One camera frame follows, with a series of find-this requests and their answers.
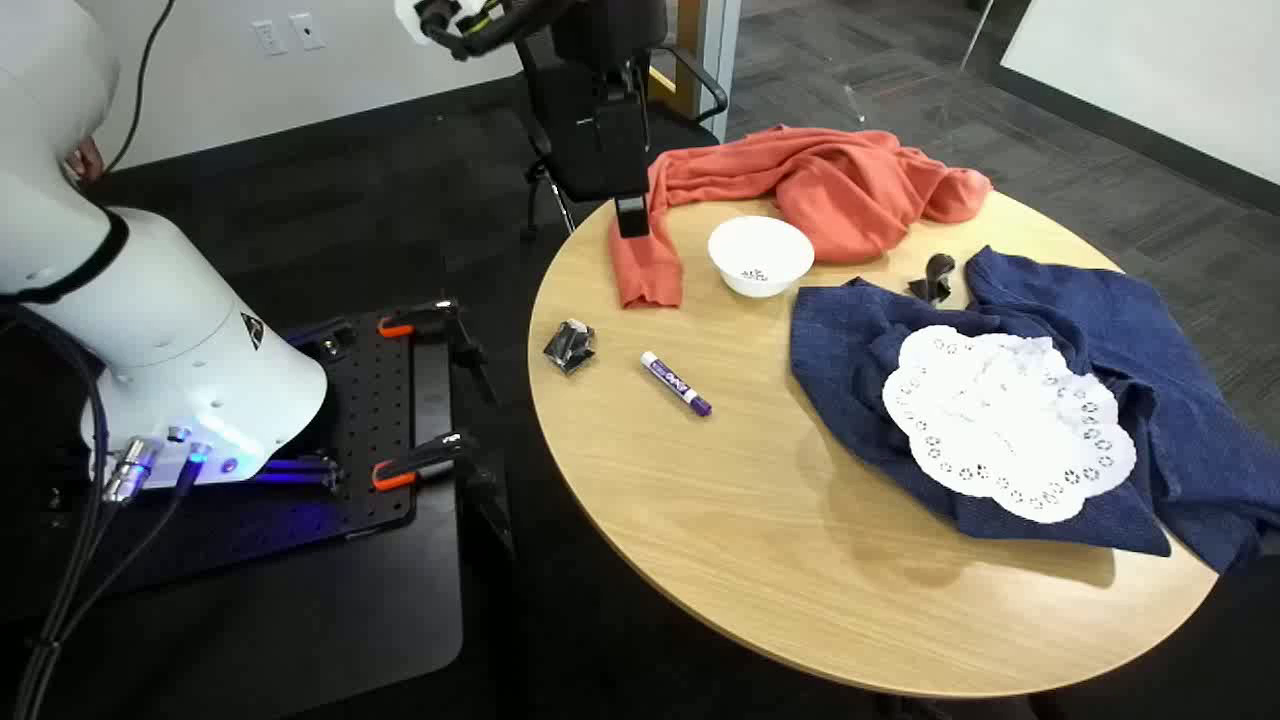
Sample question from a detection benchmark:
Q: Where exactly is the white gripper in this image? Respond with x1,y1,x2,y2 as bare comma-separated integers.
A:
411,0,575,66

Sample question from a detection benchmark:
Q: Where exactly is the white bowl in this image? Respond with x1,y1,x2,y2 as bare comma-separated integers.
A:
705,213,819,300

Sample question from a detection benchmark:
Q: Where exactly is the black office chair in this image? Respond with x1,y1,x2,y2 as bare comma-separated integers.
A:
513,0,736,233

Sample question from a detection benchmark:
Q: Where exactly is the small black box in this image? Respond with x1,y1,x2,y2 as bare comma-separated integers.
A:
613,194,655,245

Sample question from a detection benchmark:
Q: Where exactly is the orange black clamp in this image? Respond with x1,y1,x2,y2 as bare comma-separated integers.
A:
373,297,464,346
369,427,474,500

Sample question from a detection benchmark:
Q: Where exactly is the black binder clip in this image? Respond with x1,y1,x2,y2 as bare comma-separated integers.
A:
541,318,601,376

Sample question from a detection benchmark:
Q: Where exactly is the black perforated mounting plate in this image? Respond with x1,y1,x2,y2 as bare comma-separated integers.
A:
272,310,464,544

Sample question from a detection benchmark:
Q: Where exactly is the purple white marker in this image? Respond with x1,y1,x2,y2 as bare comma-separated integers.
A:
635,349,715,422

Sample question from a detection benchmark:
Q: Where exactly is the orange cloth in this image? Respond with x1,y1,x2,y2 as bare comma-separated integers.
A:
609,125,997,311

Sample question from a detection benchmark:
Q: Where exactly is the small black clip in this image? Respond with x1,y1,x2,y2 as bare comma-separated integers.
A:
907,247,959,306

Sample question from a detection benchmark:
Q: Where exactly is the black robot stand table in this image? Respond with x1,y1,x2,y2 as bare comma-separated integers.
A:
0,306,474,720

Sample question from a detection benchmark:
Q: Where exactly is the white paper doily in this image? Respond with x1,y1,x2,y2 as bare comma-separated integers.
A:
880,321,1139,529

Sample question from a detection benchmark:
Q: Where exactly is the dark blue cloth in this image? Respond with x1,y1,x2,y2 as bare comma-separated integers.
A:
788,245,1280,577

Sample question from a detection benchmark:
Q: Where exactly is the black wall cable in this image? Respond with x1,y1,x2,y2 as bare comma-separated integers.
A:
102,0,179,178

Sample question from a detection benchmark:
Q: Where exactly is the black base cable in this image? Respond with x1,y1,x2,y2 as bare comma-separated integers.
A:
34,458,206,720

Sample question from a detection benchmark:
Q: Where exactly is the grey base cable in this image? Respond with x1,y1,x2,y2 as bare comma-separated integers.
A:
9,444,152,720

